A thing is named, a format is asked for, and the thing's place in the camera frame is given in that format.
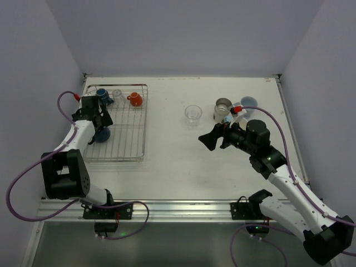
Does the light blue cup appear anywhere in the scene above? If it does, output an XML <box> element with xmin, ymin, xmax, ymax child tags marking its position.
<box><xmin>224</xmin><ymin>116</ymin><xmax>233</xmax><ymax>123</ymax></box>

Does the dark blue mug front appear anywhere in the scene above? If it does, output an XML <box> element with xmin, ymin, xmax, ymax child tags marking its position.
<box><xmin>93</xmin><ymin>127</ymin><xmax>111</xmax><ymax>143</ymax></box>

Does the dark blue mug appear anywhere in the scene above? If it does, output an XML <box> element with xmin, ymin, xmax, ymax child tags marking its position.
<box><xmin>96</xmin><ymin>88</ymin><xmax>114</xmax><ymax>106</ymax></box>
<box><xmin>93</xmin><ymin>127</ymin><xmax>111</xmax><ymax>143</ymax></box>

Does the clear plastic cup front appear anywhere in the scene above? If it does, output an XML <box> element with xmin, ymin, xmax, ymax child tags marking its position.
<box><xmin>185</xmin><ymin>105</ymin><xmax>202</xmax><ymax>128</ymax></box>

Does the grey ceramic mug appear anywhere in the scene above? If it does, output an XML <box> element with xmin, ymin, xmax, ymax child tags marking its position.
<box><xmin>240</xmin><ymin>96</ymin><xmax>258</xmax><ymax>118</ymax></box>

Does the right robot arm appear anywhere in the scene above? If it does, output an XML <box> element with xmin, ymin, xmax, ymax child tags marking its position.
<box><xmin>198</xmin><ymin>120</ymin><xmax>354</xmax><ymax>265</ymax></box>

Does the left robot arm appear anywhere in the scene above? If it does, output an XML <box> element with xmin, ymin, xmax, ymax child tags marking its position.
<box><xmin>41</xmin><ymin>96</ymin><xmax>113</xmax><ymax>206</ymax></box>

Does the dark blue mug rear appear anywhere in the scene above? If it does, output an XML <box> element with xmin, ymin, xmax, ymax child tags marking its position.
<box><xmin>96</xmin><ymin>88</ymin><xmax>114</xmax><ymax>106</ymax></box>

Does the clear glass cup rear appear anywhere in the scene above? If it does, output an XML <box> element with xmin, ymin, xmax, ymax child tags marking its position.
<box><xmin>112</xmin><ymin>89</ymin><xmax>125</xmax><ymax>108</ymax></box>

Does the orange ceramic cup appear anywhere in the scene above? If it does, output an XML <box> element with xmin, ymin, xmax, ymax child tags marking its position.
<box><xmin>127</xmin><ymin>92</ymin><xmax>143</xmax><ymax>107</ymax></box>

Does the black right controller box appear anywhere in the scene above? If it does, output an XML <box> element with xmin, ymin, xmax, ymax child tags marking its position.
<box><xmin>246</xmin><ymin>222</ymin><xmax>269</xmax><ymax>238</ymax></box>

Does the black controller box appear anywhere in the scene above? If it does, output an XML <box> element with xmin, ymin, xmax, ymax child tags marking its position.
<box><xmin>246</xmin><ymin>222</ymin><xmax>269</xmax><ymax>238</ymax></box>
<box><xmin>94</xmin><ymin>222</ymin><xmax>118</xmax><ymax>235</ymax></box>

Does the black left controller box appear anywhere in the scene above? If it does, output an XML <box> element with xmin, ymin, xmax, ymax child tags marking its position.
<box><xmin>94</xmin><ymin>222</ymin><xmax>118</xmax><ymax>235</ymax></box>

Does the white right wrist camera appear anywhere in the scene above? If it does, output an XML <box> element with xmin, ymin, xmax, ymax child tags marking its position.
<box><xmin>230</xmin><ymin>103</ymin><xmax>246</xmax><ymax>128</ymax></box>

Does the metal wire dish rack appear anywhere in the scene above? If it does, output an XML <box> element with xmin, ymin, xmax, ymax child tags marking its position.
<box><xmin>82</xmin><ymin>83</ymin><xmax>148</xmax><ymax>162</ymax></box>

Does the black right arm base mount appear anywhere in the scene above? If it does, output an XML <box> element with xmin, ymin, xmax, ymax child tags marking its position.
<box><xmin>230</xmin><ymin>189</ymin><xmax>273</xmax><ymax>220</ymax></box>

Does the aluminium frame rail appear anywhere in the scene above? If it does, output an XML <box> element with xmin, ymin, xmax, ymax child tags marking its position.
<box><xmin>36</xmin><ymin>199</ymin><xmax>330</xmax><ymax>223</ymax></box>

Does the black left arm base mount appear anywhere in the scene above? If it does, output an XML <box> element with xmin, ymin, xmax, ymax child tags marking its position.
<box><xmin>81</xmin><ymin>201</ymin><xmax>133</xmax><ymax>220</ymax></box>

